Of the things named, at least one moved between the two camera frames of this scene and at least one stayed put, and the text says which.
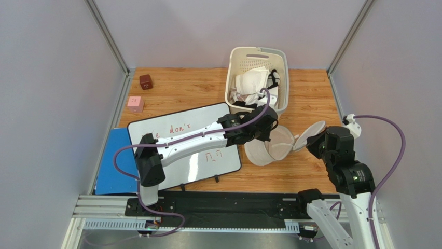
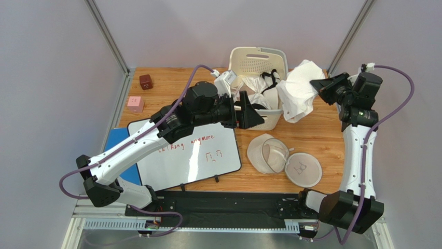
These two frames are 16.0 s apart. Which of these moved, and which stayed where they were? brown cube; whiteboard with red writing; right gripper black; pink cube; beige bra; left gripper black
Moved: beige bra; left gripper black; right gripper black
Stayed: pink cube; whiteboard with red writing; brown cube
